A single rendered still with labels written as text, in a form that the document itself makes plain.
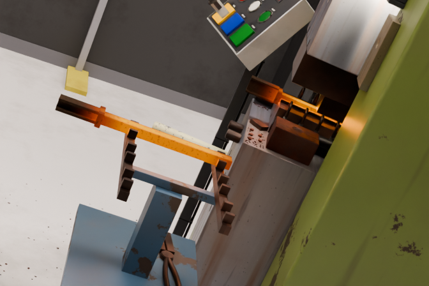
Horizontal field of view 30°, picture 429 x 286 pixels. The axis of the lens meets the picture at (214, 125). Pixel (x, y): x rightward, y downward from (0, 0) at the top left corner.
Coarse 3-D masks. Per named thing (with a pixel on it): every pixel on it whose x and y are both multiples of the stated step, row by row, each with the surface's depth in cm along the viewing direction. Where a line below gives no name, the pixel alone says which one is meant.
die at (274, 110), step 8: (280, 104) 214; (288, 104) 216; (312, 104) 230; (272, 112) 225; (280, 112) 212; (296, 112) 213; (312, 112) 216; (272, 120) 215; (288, 120) 212; (296, 120) 212; (312, 120) 213; (328, 120) 216; (312, 128) 212; (320, 128) 212; (328, 128) 212; (328, 136) 213; (320, 152) 214
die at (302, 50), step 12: (300, 48) 223; (300, 60) 209; (312, 60) 206; (300, 72) 208; (312, 72) 208; (324, 72) 207; (336, 72) 207; (348, 72) 206; (300, 84) 209; (312, 84) 209; (324, 84) 208; (336, 84) 208; (348, 84) 208; (336, 96) 209; (348, 96) 209
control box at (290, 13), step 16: (256, 0) 269; (272, 0) 262; (288, 0) 256; (304, 0) 252; (256, 16) 262; (272, 16) 256; (288, 16) 253; (304, 16) 254; (224, 32) 270; (256, 32) 255; (272, 32) 254; (288, 32) 255; (240, 48) 255; (256, 48) 255; (272, 48) 256; (256, 64) 258
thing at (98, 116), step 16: (64, 96) 174; (64, 112) 174; (80, 112) 174; (96, 112) 174; (112, 128) 175; (128, 128) 175; (144, 128) 177; (160, 144) 177; (176, 144) 177; (192, 144) 179; (208, 160) 179; (224, 160) 179
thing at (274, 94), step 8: (256, 80) 216; (264, 80) 218; (248, 88) 218; (256, 88) 218; (264, 88) 218; (272, 88) 217; (280, 88) 220; (264, 96) 218; (272, 96) 218; (280, 96) 216; (288, 96) 218; (296, 104) 217; (304, 104) 217
